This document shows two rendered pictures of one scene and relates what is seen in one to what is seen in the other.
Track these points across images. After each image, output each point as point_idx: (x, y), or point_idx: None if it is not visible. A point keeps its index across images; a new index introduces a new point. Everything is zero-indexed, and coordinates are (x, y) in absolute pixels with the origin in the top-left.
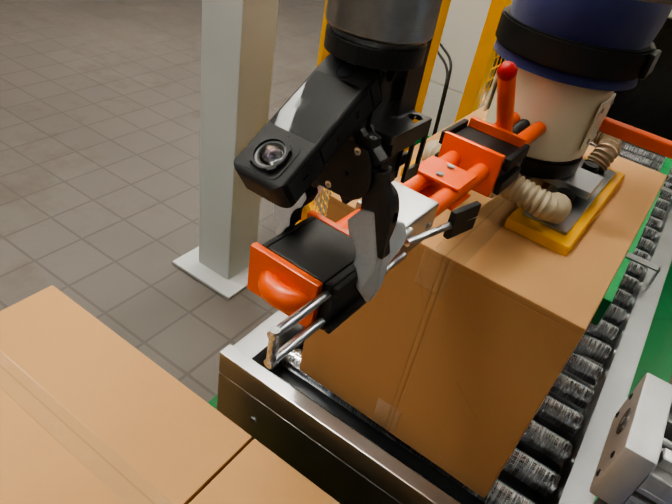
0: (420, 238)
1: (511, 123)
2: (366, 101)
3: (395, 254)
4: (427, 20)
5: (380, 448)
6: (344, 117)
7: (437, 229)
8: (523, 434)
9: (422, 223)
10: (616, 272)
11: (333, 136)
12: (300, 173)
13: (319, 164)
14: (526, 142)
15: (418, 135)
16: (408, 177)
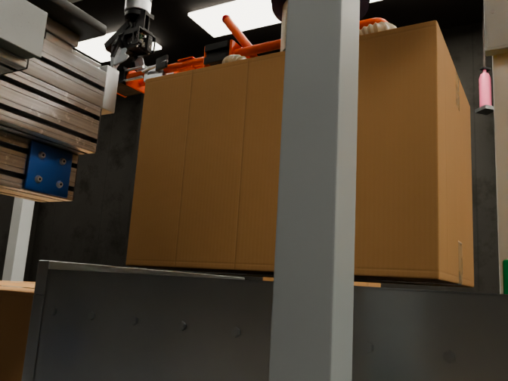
0: (145, 69)
1: (242, 41)
2: (124, 26)
3: (120, 61)
4: (127, 3)
5: (169, 271)
6: (118, 29)
7: (151, 66)
8: (135, 178)
9: (154, 68)
10: (208, 67)
11: (115, 33)
12: (107, 41)
13: (112, 39)
14: (230, 41)
15: (134, 30)
16: (133, 42)
